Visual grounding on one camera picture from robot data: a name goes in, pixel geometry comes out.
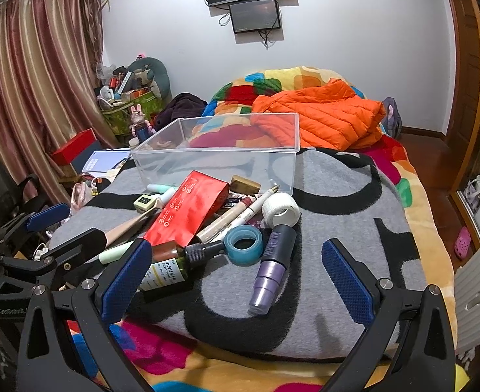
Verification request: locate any wooden bookshelf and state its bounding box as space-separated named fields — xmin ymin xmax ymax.
xmin=444 ymin=0 xmax=480 ymax=250

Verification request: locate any wooden brush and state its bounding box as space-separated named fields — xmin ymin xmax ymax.
xmin=103 ymin=195 xmax=161 ymax=250

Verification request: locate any orange jacket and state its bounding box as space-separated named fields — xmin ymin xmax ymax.
xmin=251 ymin=79 xmax=388 ymax=150

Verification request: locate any pink clog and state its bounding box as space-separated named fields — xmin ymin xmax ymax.
xmin=453 ymin=226 xmax=472 ymax=259

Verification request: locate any grey neck pillow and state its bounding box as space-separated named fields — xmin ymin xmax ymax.
xmin=126 ymin=57 xmax=173 ymax=101

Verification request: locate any white sneaker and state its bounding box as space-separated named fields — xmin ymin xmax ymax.
xmin=462 ymin=173 xmax=480 ymax=213

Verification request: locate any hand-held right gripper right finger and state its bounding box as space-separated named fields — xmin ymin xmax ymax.
xmin=322 ymin=239 xmax=457 ymax=392

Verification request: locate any blue notebook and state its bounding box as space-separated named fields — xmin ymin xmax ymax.
xmin=81 ymin=150 xmax=132 ymax=173

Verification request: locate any white pen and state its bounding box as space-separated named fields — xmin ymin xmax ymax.
xmin=219 ymin=185 xmax=280 ymax=235

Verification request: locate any grey backpack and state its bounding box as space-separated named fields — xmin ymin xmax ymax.
xmin=382 ymin=97 xmax=403 ymax=139

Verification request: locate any red box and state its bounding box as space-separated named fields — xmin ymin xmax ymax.
xmin=51 ymin=128 xmax=96 ymax=166

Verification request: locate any brown spray bottle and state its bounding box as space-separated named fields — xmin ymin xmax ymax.
xmin=136 ymin=240 xmax=225 ymax=292

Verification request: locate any blue tape roll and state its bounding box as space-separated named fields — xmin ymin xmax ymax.
xmin=224 ymin=225 xmax=265 ymax=266

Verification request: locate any wooden block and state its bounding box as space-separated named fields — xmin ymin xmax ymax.
xmin=230 ymin=175 xmax=262 ymax=195

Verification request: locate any rabbit toy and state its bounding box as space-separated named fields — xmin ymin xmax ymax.
xmin=130 ymin=105 xmax=157 ymax=137

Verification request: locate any small black monitor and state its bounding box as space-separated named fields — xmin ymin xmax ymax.
xmin=229 ymin=0 xmax=282 ymax=34

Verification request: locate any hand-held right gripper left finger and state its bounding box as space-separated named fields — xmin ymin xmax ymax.
xmin=17 ymin=239 xmax=153 ymax=392

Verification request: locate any clear plastic box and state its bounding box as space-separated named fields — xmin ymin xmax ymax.
xmin=130 ymin=112 xmax=300 ymax=197

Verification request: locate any dark cloth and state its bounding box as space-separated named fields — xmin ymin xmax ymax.
xmin=154 ymin=93 xmax=208 ymax=131

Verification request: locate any purple bottle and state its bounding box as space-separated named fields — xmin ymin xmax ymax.
xmin=248 ymin=224 xmax=298 ymax=317

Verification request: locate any light green tube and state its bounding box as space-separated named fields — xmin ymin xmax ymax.
xmin=97 ymin=240 xmax=136 ymax=265

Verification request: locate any pink bag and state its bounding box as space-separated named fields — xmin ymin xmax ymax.
xmin=71 ymin=177 xmax=102 ymax=213

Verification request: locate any beige tube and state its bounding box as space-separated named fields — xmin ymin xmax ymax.
xmin=195 ymin=200 xmax=245 ymax=243

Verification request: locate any mint green tube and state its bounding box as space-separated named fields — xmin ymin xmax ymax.
xmin=146 ymin=183 xmax=179 ymax=197

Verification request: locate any green patterned box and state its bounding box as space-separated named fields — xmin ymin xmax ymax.
xmin=101 ymin=92 xmax=163 ymax=135

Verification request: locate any white tape roll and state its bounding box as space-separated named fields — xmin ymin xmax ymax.
xmin=262 ymin=193 xmax=301 ymax=228

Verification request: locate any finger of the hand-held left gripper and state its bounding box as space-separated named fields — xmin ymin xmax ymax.
xmin=0 ymin=229 xmax=108 ymax=319
xmin=0 ymin=204 xmax=71 ymax=254

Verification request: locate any red packet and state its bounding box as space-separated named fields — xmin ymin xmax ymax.
xmin=144 ymin=170 xmax=230 ymax=250

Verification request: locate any striped pink curtain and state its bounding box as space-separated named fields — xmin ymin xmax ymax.
xmin=0 ymin=0 xmax=120 ymax=205

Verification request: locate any dark cosmetic tube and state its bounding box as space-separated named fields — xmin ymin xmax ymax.
xmin=219 ymin=195 xmax=261 ymax=214

